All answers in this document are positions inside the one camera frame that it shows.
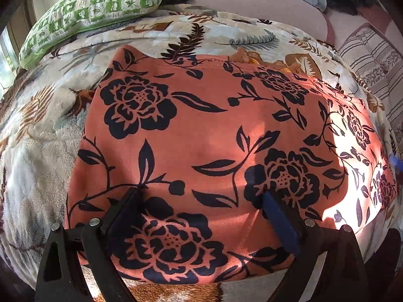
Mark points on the pink padded bed frame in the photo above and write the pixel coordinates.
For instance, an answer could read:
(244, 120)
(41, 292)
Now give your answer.
(355, 22)

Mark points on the stained glass window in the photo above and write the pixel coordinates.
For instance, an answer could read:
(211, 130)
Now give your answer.
(7, 53)

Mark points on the striped pillow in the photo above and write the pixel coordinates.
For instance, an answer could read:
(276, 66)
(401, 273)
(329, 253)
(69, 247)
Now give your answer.
(371, 59)

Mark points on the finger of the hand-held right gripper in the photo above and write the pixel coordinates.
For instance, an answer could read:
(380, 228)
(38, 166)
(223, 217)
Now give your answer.
(397, 163)

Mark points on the orange floral shirt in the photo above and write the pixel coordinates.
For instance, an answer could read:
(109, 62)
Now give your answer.
(201, 138)

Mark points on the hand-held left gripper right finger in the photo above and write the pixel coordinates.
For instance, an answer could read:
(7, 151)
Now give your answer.
(280, 223)

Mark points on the leaf print blanket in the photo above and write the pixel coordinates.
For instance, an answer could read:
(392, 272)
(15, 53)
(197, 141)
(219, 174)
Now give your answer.
(47, 132)

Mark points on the green patterned pillow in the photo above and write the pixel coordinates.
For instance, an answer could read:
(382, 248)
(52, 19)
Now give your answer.
(85, 9)

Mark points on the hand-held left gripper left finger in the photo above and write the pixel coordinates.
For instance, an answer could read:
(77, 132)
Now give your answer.
(124, 215)

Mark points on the pink bolster cushion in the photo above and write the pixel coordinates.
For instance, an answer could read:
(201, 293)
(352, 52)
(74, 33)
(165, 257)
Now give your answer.
(252, 6)

